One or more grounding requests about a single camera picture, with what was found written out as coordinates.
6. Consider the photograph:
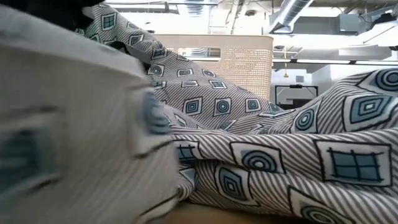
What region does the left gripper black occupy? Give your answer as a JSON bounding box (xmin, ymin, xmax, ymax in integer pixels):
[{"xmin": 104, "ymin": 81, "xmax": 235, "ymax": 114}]
[{"xmin": 0, "ymin": 0, "xmax": 105, "ymax": 32}]

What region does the grey patterned hospital gown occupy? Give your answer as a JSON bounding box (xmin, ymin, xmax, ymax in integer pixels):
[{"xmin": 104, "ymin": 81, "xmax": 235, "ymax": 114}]
[{"xmin": 0, "ymin": 2, "xmax": 398, "ymax": 224}]

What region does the white plastic basket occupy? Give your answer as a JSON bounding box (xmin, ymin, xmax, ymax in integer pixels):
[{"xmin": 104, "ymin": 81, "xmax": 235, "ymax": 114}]
[{"xmin": 154, "ymin": 34, "xmax": 274, "ymax": 101}]

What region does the ceiling light bar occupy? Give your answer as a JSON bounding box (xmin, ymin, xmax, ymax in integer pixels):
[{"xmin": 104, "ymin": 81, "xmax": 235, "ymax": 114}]
[{"xmin": 273, "ymin": 58, "xmax": 398, "ymax": 65}]

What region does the silver ceiling duct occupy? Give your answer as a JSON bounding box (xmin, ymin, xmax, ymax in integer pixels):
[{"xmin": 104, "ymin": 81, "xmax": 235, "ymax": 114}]
[{"xmin": 267, "ymin": 0, "xmax": 315, "ymax": 34}]

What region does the black metal frame stand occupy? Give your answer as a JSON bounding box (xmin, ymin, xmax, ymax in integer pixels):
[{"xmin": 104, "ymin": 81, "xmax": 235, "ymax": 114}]
[{"xmin": 274, "ymin": 83, "xmax": 320, "ymax": 110}]

